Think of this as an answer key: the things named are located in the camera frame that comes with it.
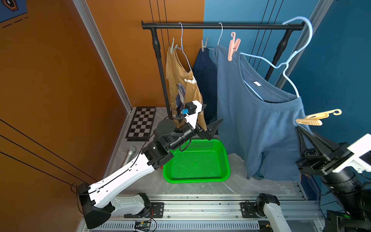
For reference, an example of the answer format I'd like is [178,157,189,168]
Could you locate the cream yellow clothespin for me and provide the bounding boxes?
[295,109,342,126]

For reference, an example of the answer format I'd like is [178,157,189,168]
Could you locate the left green circuit board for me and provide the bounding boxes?
[133,220,152,232]

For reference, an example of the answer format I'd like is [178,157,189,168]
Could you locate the black white checkerboard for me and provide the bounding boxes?
[126,107,156,142]

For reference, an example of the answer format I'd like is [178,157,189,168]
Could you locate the left white wire hanger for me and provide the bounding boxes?
[178,22,192,72]

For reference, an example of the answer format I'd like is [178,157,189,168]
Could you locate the yellow printed t-shirt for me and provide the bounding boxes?
[166,48,203,127]

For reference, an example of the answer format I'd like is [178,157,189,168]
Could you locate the salmon pink clothespin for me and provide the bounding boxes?
[228,32,241,61]

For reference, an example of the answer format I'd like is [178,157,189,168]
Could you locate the green plastic basket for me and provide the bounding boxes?
[163,139,231,184]

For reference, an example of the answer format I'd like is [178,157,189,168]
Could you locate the light blue hanger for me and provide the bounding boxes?
[240,16,313,98]

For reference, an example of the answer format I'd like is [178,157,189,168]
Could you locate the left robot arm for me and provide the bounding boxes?
[77,119,222,229]

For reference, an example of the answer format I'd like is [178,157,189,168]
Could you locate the middle white wire hanger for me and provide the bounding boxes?
[208,22,224,50]

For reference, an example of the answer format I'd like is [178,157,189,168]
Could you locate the white clothespin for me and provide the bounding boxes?
[184,76,197,84]

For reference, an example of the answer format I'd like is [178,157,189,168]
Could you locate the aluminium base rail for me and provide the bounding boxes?
[94,194,325,232]

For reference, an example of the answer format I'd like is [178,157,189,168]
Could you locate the navy blue t-shirt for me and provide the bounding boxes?
[193,48,217,124]

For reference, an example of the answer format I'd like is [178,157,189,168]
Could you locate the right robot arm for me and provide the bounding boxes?
[269,126,371,232]

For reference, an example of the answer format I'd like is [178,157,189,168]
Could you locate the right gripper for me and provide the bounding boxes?
[296,128,366,221]

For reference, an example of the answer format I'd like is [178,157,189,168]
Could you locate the beige clothespin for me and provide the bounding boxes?
[201,37,209,52]

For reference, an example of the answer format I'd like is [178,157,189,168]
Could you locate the black clothes rack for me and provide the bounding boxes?
[141,22,305,119]

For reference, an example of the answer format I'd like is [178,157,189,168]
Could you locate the white wire hanger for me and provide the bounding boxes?
[178,22,192,72]
[208,22,224,50]

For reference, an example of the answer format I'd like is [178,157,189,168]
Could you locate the light blue t-shirt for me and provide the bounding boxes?
[213,45,305,181]

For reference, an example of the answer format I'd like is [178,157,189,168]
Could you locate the pale green clothespin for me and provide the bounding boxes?
[170,38,178,54]

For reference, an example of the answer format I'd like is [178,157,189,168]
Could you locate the silver metal cylinder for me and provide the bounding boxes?
[122,146,136,167]

